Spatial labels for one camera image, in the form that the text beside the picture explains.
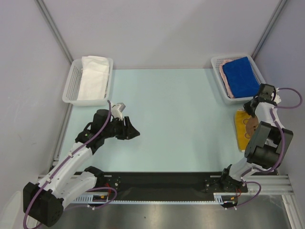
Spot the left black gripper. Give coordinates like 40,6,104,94
102,116,140,140

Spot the yellow brown bear towel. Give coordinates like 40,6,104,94
234,110,259,152

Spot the white towel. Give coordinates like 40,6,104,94
77,56,110,101

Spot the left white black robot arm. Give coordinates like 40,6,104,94
23,109,140,228

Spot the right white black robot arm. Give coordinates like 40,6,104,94
219,83,294,192

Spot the blue towel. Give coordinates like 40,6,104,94
223,57,259,98

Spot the right white plastic basket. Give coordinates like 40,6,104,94
211,53,266,105

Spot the white plastic basket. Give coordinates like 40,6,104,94
62,58,113,106
211,53,266,105

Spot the pink towel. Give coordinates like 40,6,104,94
219,59,235,99

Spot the left white plastic basket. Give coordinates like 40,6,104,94
62,58,113,106

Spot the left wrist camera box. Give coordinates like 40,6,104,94
111,103,126,120

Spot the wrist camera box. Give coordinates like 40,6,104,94
111,103,126,120
272,88,281,104

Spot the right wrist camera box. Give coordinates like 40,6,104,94
272,88,281,104

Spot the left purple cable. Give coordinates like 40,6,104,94
22,100,118,228

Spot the purple cable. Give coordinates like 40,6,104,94
22,100,118,228
224,87,303,210

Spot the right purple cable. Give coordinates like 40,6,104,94
224,87,303,210

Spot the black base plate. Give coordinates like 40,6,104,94
77,171,248,202

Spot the white slotted cable duct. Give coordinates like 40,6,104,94
72,193,241,206

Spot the right aluminium corner post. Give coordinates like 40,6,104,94
251,0,289,60

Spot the aluminium corner post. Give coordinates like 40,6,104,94
34,0,73,64
251,0,289,60

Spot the left aluminium corner post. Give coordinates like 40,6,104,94
34,0,73,64

